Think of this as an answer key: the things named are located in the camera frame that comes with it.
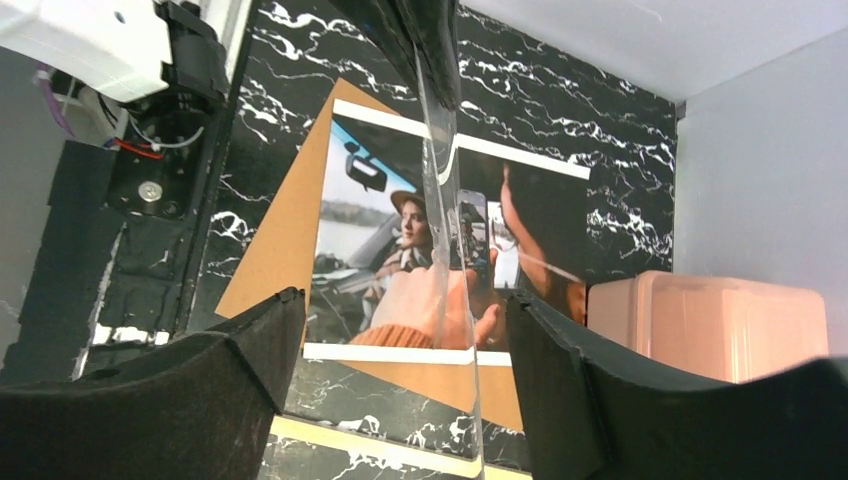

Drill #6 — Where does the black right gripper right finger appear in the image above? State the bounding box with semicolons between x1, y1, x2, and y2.
506;291;847;479

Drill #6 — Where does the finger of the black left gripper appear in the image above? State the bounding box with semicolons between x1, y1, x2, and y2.
331;0;461;110

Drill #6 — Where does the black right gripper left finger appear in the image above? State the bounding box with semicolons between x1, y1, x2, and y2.
1;287;306;479

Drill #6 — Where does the clear acrylic sheet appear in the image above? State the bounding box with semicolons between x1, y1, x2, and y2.
415;47;486;479

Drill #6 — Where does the white wooden picture frame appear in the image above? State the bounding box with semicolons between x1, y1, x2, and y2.
270;416;532;479

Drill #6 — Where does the brown cardboard backing board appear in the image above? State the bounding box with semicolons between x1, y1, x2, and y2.
216;79;523;431

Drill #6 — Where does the printed photo with white border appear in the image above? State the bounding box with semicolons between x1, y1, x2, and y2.
304;100;591;364

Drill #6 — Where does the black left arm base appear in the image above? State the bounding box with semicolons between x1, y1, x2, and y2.
48;102;219;332

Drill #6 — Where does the translucent orange plastic box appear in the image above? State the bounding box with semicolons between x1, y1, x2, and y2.
587;271;829;383

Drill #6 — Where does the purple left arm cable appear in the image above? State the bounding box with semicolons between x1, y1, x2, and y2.
33;62;77;137

